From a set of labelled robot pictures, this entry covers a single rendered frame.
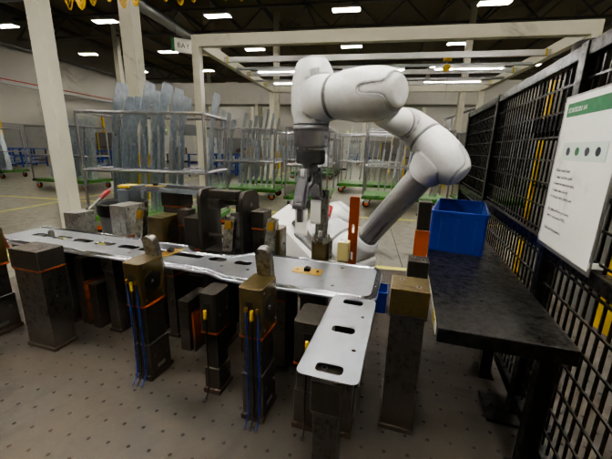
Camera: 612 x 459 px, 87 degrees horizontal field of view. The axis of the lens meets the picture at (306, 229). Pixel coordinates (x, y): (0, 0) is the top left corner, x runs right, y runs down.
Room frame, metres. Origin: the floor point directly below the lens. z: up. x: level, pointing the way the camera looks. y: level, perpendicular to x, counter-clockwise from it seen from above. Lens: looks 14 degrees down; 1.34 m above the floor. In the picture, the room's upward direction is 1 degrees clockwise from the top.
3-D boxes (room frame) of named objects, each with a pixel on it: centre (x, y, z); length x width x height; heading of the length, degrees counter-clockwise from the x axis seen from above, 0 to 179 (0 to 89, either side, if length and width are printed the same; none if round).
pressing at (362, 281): (0.99, 0.46, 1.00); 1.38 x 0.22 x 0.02; 73
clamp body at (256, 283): (0.66, 0.11, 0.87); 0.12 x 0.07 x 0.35; 163
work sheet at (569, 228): (0.60, -0.51, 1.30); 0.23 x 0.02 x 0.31; 163
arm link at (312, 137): (0.85, -0.01, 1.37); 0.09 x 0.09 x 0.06
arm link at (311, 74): (0.85, -0.02, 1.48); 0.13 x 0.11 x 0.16; 47
